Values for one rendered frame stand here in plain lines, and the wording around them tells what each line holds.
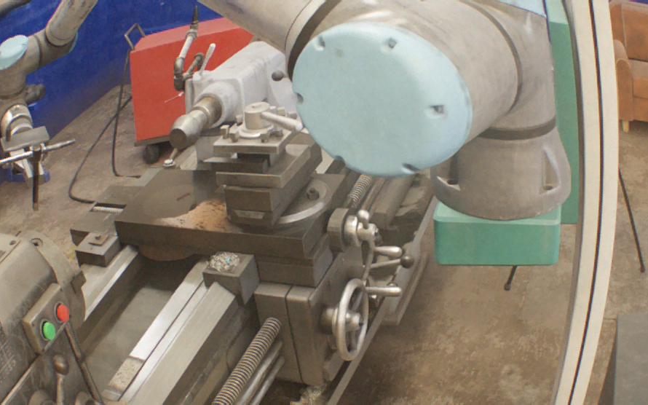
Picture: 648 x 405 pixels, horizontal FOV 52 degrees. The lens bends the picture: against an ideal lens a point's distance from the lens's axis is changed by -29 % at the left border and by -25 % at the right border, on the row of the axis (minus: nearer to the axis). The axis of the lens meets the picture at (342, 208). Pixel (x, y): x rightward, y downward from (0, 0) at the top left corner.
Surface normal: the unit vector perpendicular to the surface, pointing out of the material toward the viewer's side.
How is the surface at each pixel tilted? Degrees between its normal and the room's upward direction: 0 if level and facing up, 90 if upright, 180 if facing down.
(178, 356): 36
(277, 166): 0
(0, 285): 45
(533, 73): 100
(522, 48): 72
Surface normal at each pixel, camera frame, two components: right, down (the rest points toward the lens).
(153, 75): 0.05, 0.45
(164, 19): -0.29, 0.45
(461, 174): -0.69, 0.04
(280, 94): 0.87, -0.25
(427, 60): 0.55, -0.30
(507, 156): -0.17, 0.13
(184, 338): 0.48, -0.69
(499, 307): -0.09, -0.89
